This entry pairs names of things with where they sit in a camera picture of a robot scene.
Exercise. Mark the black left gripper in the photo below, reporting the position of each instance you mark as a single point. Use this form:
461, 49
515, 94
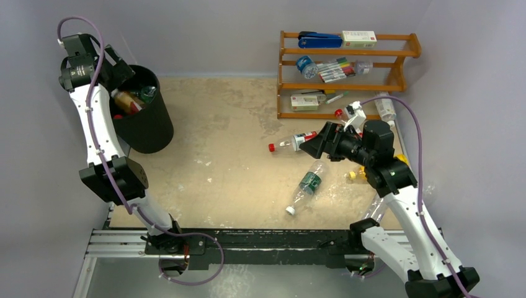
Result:
121, 73

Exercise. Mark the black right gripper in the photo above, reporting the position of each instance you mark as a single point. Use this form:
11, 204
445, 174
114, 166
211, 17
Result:
334, 141

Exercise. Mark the red white label bottle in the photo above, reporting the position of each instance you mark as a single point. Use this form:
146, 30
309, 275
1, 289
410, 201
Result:
292, 143

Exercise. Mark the dark green label bottle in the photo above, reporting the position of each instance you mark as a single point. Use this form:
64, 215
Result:
307, 187

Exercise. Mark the red gold label bottle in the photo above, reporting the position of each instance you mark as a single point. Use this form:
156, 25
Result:
127, 102

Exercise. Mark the green label plastic bottle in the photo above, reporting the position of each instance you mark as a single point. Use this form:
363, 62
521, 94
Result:
148, 93

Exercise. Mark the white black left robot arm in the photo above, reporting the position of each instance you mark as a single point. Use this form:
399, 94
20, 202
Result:
109, 173

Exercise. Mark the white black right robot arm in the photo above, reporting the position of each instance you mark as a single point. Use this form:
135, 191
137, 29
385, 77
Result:
430, 268

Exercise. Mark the clear bottle under right arm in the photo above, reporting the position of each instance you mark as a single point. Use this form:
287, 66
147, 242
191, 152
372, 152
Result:
376, 210

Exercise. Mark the black plastic waste bin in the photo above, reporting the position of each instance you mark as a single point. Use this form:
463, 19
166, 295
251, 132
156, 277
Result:
150, 130

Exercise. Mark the yellow lemon drink bottle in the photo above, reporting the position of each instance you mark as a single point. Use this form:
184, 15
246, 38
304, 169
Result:
359, 175

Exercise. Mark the white green stapler box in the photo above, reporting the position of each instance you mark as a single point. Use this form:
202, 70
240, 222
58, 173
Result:
302, 102

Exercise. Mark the green white marker pen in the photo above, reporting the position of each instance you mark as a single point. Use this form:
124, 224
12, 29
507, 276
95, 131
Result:
336, 97

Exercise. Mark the orange wooden shelf rack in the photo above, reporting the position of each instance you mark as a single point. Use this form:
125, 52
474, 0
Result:
386, 75

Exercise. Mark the white label bottle by shelf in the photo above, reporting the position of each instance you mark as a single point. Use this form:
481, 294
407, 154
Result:
385, 108

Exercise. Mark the pack of coloured markers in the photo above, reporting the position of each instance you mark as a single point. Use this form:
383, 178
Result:
334, 70

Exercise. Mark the small clear jar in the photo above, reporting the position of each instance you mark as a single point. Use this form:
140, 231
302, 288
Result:
363, 67

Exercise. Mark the blue stapler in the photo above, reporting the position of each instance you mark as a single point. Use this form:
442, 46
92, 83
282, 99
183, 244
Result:
308, 39

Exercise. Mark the white green box top shelf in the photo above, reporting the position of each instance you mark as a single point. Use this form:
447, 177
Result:
358, 39

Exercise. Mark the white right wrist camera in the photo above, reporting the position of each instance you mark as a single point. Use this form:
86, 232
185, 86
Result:
354, 115

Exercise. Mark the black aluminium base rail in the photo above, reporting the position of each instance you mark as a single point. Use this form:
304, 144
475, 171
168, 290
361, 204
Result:
356, 248

